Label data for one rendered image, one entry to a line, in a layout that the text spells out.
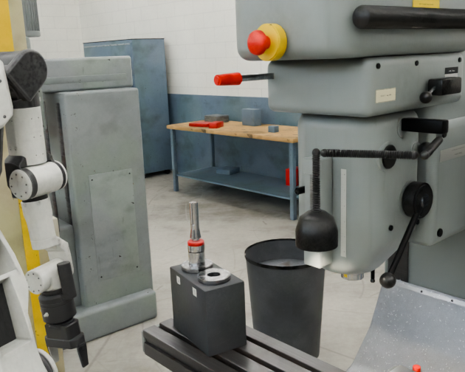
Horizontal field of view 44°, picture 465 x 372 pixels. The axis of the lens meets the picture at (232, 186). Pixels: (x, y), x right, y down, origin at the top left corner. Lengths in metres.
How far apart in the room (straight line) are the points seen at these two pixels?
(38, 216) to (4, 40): 1.17
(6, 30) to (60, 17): 8.25
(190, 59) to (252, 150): 1.71
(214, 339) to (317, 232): 0.68
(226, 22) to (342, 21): 6.81
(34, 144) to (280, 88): 0.68
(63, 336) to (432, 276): 0.98
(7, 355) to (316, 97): 0.87
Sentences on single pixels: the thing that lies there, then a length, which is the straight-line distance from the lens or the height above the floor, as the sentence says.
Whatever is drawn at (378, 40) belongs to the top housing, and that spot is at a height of 1.76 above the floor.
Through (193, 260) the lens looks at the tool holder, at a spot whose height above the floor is 1.19.
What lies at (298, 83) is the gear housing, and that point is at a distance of 1.07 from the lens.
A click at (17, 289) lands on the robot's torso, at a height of 1.24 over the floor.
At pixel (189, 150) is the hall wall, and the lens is 8.52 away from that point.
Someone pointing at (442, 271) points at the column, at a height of 1.18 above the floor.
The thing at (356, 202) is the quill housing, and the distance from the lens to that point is 1.07.
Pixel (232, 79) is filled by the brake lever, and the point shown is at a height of 1.70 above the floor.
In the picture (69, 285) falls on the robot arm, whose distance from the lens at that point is 1.57.
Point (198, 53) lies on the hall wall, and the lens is 8.16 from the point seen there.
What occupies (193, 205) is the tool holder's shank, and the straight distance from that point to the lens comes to 1.57.
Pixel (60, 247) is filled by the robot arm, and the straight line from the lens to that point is 1.58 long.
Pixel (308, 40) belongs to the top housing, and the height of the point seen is 1.76.
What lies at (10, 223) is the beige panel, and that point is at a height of 1.08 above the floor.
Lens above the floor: 1.74
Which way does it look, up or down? 13 degrees down
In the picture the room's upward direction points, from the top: 2 degrees counter-clockwise
